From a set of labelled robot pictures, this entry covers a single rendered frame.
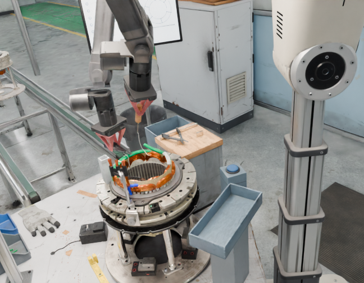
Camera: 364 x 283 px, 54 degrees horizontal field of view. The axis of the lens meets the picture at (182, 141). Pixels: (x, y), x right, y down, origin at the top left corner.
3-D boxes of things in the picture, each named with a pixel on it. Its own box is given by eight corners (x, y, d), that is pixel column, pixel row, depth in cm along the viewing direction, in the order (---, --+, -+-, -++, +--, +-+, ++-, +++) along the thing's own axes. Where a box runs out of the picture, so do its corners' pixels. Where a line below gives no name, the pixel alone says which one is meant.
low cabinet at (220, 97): (257, 117, 383) (257, -3, 323) (219, 136, 356) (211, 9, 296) (196, 94, 456) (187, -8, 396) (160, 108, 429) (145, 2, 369)
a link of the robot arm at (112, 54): (150, 49, 80) (148, 20, 84) (96, 48, 79) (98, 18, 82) (147, 81, 91) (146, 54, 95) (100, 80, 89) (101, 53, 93)
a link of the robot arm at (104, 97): (109, 92, 106) (112, 85, 111) (86, 94, 107) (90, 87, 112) (113, 113, 110) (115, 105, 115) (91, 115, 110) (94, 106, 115)
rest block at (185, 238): (182, 249, 124) (181, 238, 121) (185, 237, 128) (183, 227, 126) (195, 250, 123) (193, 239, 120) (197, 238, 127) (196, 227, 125)
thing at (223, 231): (228, 318, 105) (224, 247, 90) (197, 302, 110) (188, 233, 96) (262, 258, 122) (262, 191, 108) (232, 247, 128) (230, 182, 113)
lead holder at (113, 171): (110, 175, 101) (108, 165, 100) (123, 169, 103) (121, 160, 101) (115, 181, 98) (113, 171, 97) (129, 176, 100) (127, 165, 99)
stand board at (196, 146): (155, 142, 146) (154, 137, 144) (194, 127, 154) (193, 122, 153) (182, 163, 131) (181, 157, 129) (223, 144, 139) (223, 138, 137)
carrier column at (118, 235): (119, 258, 126) (107, 211, 116) (126, 254, 127) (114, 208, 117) (123, 262, 124) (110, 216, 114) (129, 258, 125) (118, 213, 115)
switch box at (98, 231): (83, 233, 142) (80, 222, 139) (108, 229, 142) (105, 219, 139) (81, 245, 137) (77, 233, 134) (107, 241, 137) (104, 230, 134)
